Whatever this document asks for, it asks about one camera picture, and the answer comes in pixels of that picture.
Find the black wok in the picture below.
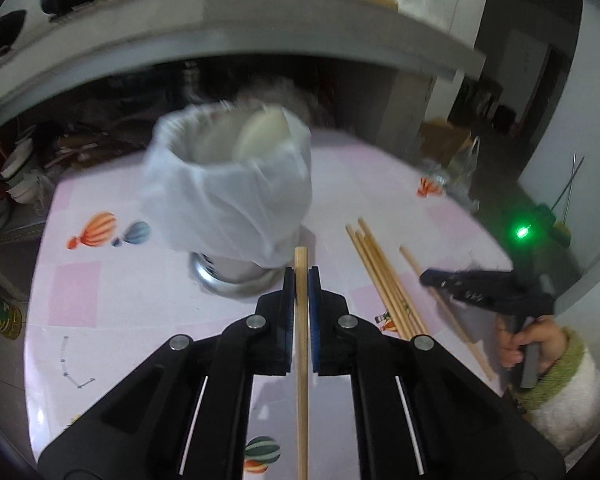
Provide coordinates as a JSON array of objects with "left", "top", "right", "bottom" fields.
[{"left": 0, "top": 10, "right": 28, "bottom": 66}]

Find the long wooden chopstick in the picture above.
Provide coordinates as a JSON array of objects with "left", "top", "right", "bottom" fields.
[
  {"left": 399, "top": 245, "right": 497, "bottom": 382},
  {"left": 294, "top": 246, "right": 311, "bottom": 480}
]

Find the grey concrete kitchen counter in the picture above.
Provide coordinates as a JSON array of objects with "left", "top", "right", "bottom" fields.
[{"left": 0, "top": 0, "right": 486, "bottom": 136}]

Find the clear plastic bag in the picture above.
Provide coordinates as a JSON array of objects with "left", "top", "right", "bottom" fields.
[{"left": 450, "top": 135, "right": 483, "bottom": 201}]

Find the white plastic bag liner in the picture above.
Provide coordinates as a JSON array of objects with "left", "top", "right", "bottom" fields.
[{"left": 140, "top": 102, "right": 313, "bottom": 268}]

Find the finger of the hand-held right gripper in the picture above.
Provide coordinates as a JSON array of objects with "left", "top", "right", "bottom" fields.
[{"left": 419, "top": 269, "right": 481, "bottom": 306}]

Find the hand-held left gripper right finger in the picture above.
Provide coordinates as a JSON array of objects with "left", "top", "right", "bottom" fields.
[{"left": 307, "top": 266, "right": 566, "bottom": 480}]

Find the metal utensil holder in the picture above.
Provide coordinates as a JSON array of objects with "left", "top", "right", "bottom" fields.
[{"left": 189, "top": 250, "right": 288, "bottom": 298}]

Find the cardboard box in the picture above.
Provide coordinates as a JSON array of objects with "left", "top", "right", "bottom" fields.
[{"left": 420, "top": 119, "right": 473, "bottom": 166}]

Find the white plastic ladle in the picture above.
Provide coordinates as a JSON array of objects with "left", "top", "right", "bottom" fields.
[{"left": 232, "top": 107, "right": 291, "bottom": 163}]

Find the cooking oil bottle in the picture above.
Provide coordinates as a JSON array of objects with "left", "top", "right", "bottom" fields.
[{"left": 0, "top": 282, "right": 23, "bottom": 343}]

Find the stack of ceramic bowls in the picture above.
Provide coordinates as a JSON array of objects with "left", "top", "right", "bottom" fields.
[{"left": 0, "top": 135, "right": 43, "bottom": 206}]

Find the person's right hand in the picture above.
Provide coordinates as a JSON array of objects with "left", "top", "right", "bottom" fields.
[{"left": 495, "top": 317, "right": 568, "bottom": 376}]

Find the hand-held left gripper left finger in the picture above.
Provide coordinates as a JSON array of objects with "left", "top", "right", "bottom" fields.
[{"left": 37, "top": 267, "right": 297, "bottom": 480}]

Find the crumpled white plastic bag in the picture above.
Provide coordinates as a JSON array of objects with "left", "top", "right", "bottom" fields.
[{"left": 395, "top": 0, "right": 453, "bottom": 31}]

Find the pink patterned table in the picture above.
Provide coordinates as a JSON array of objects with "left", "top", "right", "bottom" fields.
[{"left": 22, "top": 127, "right": 518, "bottom": 480}]

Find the black bin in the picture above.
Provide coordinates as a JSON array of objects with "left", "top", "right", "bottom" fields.
[{"left": 494, "top": 105, "right": 517, "bottom": 135}]

